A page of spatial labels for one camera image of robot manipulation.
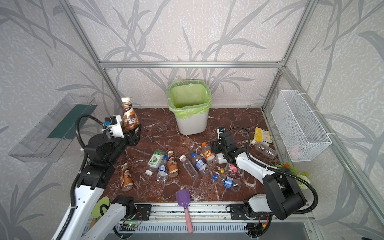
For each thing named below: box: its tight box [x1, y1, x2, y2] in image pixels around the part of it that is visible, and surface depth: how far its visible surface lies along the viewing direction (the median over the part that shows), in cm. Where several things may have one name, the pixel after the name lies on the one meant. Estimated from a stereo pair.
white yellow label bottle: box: [216, 153, 228, 164], surface depth 88 cm
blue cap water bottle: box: [156, 155, 169, 185], surface depth 85 cm
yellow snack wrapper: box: [249, 127, 273, 145], surface depth 104 cm
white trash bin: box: [174, 109, 209, 136], surface depth 100 cm
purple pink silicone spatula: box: [176, 189, 194, 234], surface depth 78 cm
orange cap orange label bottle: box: [202, 142, 215, 166], surface depth 91 cm
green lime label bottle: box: [147, 149, 165, 170], surface depth 90 cm
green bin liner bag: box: [166, 80, 213, 119], surface depth 96 cm
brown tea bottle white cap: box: [167, 150, 179, 178], surface depth 86 cm
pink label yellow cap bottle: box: [220, 163, 243, 176], surface depth 88 cm
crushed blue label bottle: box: [212, 173, 242, 193], surface depth 80 cm
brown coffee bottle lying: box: [120, 163, 134, 192], surface depth 81 cm
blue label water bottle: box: [190, 152, 213, 177], surface depth 87 cm
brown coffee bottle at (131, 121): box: [121, 97, 140, 131], surface depth 63 cm
